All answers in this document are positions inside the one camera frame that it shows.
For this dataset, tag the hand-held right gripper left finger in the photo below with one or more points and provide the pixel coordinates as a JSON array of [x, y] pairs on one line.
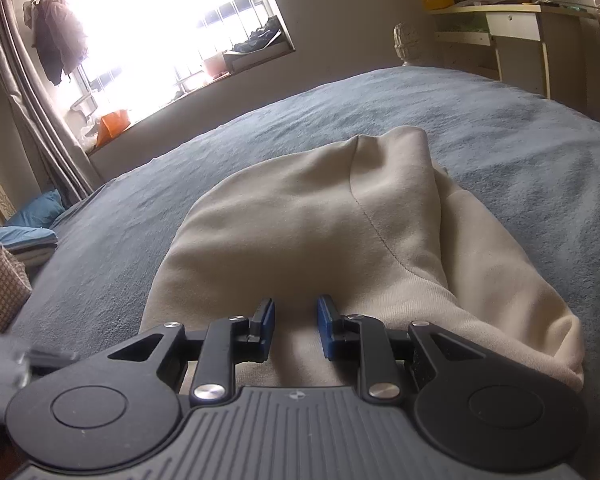
[[267, 327]]

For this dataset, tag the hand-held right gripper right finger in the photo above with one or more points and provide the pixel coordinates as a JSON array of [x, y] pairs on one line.
[[325, 330]]

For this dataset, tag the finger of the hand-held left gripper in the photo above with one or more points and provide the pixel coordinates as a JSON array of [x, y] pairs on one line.
[[52, 358]]

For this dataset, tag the beige zip jacket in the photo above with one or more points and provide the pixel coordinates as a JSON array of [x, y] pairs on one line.
[[330, 240]]

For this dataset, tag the pile of dark clothes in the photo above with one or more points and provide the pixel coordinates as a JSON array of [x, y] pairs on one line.
[[257, 39]]

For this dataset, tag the hanging dark clothes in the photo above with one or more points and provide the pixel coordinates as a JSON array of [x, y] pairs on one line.
[[57, 40]]

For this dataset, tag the pink checked blanket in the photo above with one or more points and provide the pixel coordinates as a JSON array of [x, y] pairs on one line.
[[0, 280]]

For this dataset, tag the white folded bedding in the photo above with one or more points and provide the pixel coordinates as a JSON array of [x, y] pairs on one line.
[[37, 254]]

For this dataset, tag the light blue pillow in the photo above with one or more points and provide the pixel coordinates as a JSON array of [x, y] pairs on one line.
[[22, 236]]

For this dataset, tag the white plastic bag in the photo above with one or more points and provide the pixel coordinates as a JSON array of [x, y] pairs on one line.
[[87, 135]]

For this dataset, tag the orange bag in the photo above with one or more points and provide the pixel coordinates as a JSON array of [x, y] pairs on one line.
[[112, 126]]

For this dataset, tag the grey curtain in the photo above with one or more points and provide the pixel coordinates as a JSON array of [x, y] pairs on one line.
[[35, 100]]

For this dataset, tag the pink pot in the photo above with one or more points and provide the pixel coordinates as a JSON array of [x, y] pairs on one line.
[[212, 65]]

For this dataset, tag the flat cardboard tray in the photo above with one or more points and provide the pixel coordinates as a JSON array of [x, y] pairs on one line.
[[260, 55]]

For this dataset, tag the grey-blue bed blanket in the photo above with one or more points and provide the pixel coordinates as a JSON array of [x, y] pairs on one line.
[[505, 125]]

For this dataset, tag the bright window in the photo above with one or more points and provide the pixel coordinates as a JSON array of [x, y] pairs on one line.
[[170, 25]]

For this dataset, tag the white wooden desk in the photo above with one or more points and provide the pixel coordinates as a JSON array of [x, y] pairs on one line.
[[525, 35]]

